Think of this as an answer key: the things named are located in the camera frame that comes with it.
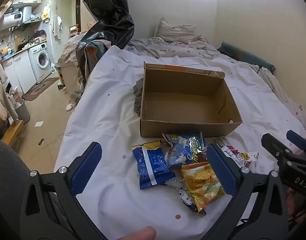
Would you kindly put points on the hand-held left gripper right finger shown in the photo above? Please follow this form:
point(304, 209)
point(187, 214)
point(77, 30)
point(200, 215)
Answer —
point(221, 172)

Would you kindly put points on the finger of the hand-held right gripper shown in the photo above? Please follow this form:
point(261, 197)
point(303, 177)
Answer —
point(273, 145)
point(299, 140)

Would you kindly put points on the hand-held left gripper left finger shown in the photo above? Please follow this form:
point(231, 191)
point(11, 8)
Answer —
point(86, 170)

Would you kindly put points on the yellow snack packet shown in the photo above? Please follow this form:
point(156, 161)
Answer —
point(200, 182)

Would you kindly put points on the white orange printed snack packet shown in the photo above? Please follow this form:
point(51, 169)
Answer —
point(243, 158)

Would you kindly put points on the large blue snack bag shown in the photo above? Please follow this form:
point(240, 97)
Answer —
point(185, 147)

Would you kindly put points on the white blue spotted snack packet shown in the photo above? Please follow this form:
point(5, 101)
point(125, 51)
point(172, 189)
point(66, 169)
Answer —
point(186, 200)

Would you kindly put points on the dark blue snack packet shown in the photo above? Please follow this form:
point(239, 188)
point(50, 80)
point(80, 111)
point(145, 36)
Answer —
point(150, 165)

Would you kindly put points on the brown cardboard box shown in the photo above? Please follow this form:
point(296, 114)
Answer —
point(183, 105)

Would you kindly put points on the person's right hand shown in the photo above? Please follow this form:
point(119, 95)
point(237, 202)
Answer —
point(293, 205)

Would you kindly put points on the person's left hand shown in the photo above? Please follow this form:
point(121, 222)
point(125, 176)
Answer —
point(137, 233)

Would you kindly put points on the brown white snack bar packet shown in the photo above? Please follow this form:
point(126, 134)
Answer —
point(203, 156)

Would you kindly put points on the white red snack bar packet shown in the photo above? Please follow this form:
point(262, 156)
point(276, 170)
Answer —
point(221, 141)

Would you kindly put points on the white slippers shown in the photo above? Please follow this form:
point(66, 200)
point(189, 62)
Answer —
point(69, 107)

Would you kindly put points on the white paper sheet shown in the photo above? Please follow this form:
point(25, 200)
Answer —
point(39, 124)

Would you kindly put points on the grey trash bin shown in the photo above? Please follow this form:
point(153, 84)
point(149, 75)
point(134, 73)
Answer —
point(23, 111)

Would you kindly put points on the grey cloth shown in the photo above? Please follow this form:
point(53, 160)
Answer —
point(138, 95)

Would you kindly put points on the brown floor rug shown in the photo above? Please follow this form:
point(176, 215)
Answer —
point(40, 88)

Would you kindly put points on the green rolled mat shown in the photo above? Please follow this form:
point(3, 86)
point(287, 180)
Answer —
point(245, 55)

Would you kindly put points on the white detergent bottle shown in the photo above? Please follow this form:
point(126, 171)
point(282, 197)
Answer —
point(53, 68)

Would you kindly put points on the floral covered dresser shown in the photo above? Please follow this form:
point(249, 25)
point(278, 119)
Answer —
point(67, 62)

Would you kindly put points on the beige hanging robe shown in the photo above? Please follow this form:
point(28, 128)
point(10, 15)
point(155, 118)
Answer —
point(1, 92)

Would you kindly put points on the white washing machine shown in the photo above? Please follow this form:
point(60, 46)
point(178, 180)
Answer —
point(41, 62)

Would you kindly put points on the white kitchen cabinet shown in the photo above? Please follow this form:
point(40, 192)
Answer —
point(20, 72)

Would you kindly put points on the beige quilt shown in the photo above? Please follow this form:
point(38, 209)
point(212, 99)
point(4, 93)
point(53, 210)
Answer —
point(168, 47)

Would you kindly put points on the white hanging towel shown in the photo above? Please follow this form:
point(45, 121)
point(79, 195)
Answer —
point(57, 27)

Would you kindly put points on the beige pillow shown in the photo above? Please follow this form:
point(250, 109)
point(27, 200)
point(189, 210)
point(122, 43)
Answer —
point(174, 31)

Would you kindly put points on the black plastic bag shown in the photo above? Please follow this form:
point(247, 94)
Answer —
point(110, 17)

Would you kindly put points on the white water heater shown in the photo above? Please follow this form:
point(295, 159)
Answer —
point(16, 16)

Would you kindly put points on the yellow wooden frame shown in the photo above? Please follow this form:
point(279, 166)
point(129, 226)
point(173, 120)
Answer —
point(10, 131)

